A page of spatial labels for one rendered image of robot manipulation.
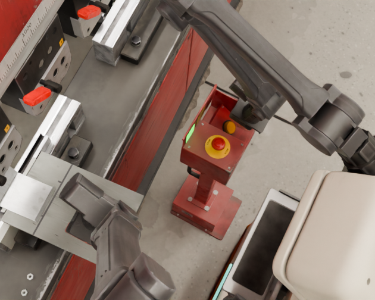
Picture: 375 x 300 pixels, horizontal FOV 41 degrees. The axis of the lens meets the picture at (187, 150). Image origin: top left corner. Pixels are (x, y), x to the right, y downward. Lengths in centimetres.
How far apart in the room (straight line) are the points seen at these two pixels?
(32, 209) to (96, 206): 30
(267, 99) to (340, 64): 144
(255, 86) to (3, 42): 57
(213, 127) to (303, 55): 121
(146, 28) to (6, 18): 69
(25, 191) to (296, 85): 64
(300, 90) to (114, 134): 57
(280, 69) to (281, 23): 173
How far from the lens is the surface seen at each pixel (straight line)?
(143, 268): 50
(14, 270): 129
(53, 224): 116
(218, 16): 92
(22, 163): 122
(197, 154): 142
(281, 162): 231
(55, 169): 119
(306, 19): 272
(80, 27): 108
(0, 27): 82
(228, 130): 152
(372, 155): 102
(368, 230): 80
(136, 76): 142
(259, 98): 119
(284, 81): 95
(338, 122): 98
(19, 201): 119
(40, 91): 94
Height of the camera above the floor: 211
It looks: 68 degrees down
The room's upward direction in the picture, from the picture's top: 9 degrees clockwise
